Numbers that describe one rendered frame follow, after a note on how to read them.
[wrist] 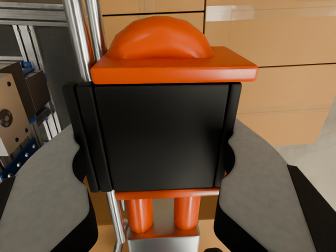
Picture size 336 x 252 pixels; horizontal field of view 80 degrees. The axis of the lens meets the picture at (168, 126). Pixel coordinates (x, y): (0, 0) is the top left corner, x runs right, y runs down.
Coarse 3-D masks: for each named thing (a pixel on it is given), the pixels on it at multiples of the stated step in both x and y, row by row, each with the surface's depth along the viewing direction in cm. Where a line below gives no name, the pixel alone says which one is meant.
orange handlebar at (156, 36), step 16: (160, 16) 10; (128, 32) 9; (144, 32) 9; (160, 32) 9; (176, 32) 9; (192, 32) 10; (112, 48) 10; (128, 48) 9; (144, 48) 10; (160, 48) 10; (176, 48) 10; (192, 48) 10; (208, 48) 10; (128, 208) 16; (144, 208) 16; (176, 208) 16; (192, 208) 16; (128, 224) 17; (144, 224) 17; (176, 224) 17; (192, 224) 17
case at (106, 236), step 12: (84, 180) 48; (96, 192) 45; (96, 204) 42; (120, 204) 42; (204, 204) 42; (96, 216) 40; (108, 216) 40; (204, 216) 40; (108, 228) 39; (204, 228) 41; (108, 240) 41; (204, 240) 43; (216, 240) 43
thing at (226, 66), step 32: (96, 64) 9; (128, 64) 9; (160, 64) 9; (192, 64) 9; (224, 64) 9; (96, 96) 9; (128, 96) 9; (160, 96) 9; (192, 96) 9; (224, 96) 9; (128, 128) 10; (160, 128) 10; (192, 128) 10; (224, 128) 10; (128, 160) 11; (160, 160) 11; (192, 160) 11; (128, 192) 12; (160, 192) 13; (192, 192) 13
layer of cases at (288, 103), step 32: (128, 0) 65; (160, 0) 65; (192, 0) 66; (224, 0) 67; (256, 0) 67; (288, 0) 68; (320, 0) 69; (224, 32) 72; (256, 32) 72; (288, 32) 73; (320, 32) 74; (256, 64) 78; (288, 64) 79; (320, 64) 80; (256, 96) 86; (288, 96) 87; (320, 96) 88; (256, 128) 94; (288, 128) 95; (320, 128) 97
